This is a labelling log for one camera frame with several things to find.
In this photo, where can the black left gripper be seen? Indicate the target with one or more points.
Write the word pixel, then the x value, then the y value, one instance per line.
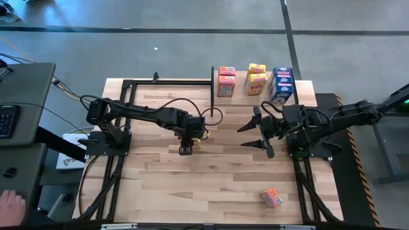
pixel 190 126

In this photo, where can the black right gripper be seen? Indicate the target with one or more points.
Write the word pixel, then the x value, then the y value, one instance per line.
pixel 274 126

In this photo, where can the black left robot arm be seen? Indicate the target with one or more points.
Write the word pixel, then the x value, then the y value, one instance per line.
pixel 134 113

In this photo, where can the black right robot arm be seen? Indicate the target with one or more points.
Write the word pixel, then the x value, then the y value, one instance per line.
pixel 338 119

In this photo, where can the black mat with hazard stripe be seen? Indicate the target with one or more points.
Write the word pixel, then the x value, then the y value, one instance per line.
pixel 345 179

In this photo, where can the white printed cardboard box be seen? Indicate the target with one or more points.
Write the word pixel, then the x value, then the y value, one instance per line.
pixel 72 158

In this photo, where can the black equipment stand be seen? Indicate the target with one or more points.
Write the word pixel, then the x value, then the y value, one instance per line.
pixel 396 103

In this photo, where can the grey power strip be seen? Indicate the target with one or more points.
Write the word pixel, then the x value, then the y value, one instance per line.
pixel 59 206

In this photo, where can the grey desk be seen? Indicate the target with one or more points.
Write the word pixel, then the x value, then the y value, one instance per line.
pixel 25 102
pixel 19 179

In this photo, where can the black keyboard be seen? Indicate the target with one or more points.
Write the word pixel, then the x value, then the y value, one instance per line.
pixel 6 121

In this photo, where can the black computer mouse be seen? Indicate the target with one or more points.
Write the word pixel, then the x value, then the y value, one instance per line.
pixel 9 172

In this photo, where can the person's hand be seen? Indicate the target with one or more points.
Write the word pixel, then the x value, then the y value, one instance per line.
pixel 11 207

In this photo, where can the wooden shelf with black frame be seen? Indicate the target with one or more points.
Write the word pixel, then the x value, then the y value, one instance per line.
pixel 243 100

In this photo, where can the black aluminium rig frame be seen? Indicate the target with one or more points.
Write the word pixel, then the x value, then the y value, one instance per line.
pixel 172 82

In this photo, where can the silver aluminium bracket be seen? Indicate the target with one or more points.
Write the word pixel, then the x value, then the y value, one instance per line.
pixel 118 226
pixel 297 227

